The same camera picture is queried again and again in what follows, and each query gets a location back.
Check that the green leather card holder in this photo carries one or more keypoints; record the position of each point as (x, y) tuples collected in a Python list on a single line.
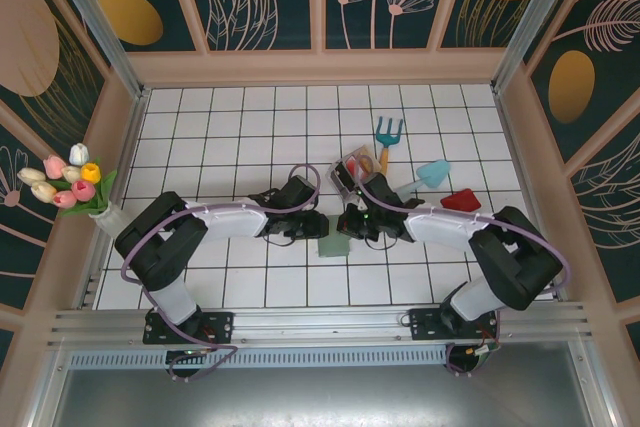
[(332, 248)]

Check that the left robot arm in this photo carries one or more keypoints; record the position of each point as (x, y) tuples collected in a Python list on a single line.
[(225, 222)]

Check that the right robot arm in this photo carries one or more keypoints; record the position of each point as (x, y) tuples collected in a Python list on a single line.
[(440, 227)]

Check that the clear acrylic card box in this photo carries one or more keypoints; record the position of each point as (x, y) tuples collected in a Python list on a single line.
[(340, 179)]

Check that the red credit card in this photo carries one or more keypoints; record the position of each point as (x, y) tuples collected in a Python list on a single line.
[(353, 163)]

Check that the teal toy shovel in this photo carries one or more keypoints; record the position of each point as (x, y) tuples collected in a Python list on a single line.
[(434, 173)]

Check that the red toy shovel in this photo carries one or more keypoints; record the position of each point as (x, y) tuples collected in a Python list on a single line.
[(462, 200)]

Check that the white flower vase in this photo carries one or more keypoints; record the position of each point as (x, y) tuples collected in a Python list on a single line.
[(110, 222)]

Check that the artificial tulip bouquet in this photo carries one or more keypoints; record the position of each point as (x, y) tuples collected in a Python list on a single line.
[(82, 190)]

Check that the aluminium mounting rail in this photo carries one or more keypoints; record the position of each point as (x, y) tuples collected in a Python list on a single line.
[(320, 327)]

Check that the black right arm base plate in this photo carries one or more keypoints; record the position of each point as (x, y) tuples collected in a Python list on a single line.
[(425, 327)]

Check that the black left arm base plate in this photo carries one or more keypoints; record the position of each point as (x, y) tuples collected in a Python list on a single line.
[(220, 327)]

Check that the aluminium frame post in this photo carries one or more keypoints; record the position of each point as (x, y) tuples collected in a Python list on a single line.
[(100, 32), (525, 22)]

